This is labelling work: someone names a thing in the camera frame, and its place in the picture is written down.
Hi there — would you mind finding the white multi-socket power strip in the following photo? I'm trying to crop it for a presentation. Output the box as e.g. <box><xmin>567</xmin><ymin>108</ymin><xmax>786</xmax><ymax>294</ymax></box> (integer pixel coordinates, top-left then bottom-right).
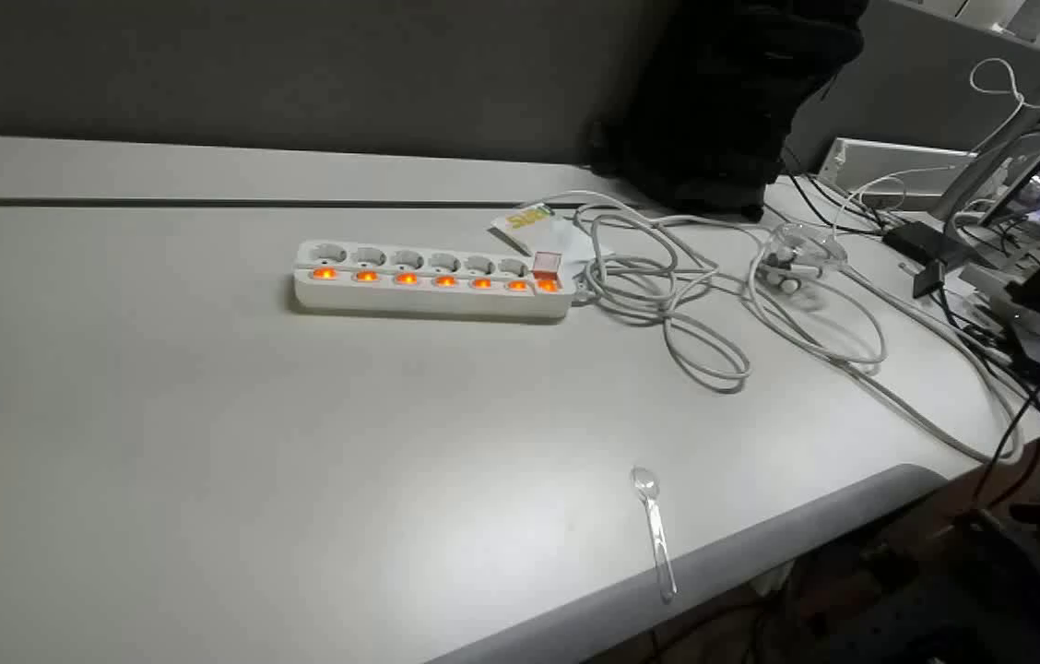
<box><xmin>287</xmin><ymin>235</ymin><xmax>578</xmax><ymax>327</ymax></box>

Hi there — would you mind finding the white paper label card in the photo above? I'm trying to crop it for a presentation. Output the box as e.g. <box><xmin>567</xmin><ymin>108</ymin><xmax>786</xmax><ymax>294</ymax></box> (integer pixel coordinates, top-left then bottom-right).
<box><xmin>486</xmin><ymin>200</ymin><xmax>570</xmax><ymax>259</ymax></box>

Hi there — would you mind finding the clear plastic spoon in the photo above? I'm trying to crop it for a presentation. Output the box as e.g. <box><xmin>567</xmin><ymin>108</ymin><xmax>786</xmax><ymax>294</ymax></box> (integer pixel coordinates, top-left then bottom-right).
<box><xmin>628</xmin><ymin>463</ymin><xmax>681</xmax><ymax>604</ymax></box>

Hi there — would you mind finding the clear plastic wrapper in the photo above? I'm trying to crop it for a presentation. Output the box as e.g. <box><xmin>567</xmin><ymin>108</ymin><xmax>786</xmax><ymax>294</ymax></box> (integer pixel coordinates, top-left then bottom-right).
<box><xmin>759</xmin><ymin>224</ymin><xmax>851</xmax><ymax>301</ymax></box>

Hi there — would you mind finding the white flat box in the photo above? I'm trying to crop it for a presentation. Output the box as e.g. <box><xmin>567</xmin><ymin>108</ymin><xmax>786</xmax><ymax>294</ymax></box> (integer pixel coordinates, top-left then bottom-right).
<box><xmin>813</xmin><ymin>133</ymin><xmax>982</xmax><ymax>208</ymax></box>

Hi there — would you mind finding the black rectangular device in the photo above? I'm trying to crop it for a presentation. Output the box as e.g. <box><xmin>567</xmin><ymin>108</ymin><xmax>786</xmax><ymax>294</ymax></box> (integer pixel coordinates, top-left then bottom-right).
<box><xmin>883</xmin><ymin>217</ymin><xmax>984</xmax><ymax>301</ymax></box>

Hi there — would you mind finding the silver laptop stand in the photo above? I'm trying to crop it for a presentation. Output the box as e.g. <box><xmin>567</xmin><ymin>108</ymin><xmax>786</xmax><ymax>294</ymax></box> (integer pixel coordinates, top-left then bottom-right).
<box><xmin>932</xmin><ymin>42</ymin><xmax>1040</xmax><ymax>249</ymax></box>

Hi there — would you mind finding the dark office chair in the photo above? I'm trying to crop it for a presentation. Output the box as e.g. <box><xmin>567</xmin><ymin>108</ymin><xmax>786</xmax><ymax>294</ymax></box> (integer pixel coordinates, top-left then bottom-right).
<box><xmin>789</xmin><ymin>490</ymin><xmax>1040</xmax><ymax>664</ymax></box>

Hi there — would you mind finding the white power strip cable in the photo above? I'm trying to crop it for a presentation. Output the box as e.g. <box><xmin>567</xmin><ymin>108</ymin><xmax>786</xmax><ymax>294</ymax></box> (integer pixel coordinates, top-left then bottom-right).
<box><xmin>566</xmin><ymin>200</ymin><xmax>1029</xmax><ymax>463</ymax></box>

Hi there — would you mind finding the black cable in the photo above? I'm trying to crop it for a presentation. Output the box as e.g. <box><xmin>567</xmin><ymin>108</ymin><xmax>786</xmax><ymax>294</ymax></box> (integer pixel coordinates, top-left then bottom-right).
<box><xmin>786</xmin><ymin>168</ymin><xmax>1040</xmax><ymax>505</ymax></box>

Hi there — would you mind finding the thin white looped cable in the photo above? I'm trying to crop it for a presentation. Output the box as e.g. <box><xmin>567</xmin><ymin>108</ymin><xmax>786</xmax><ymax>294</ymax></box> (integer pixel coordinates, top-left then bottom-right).
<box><xmin>965</xmin><ymin>50</ymin><xmax>1029</xmax><ymax>133</ymax></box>

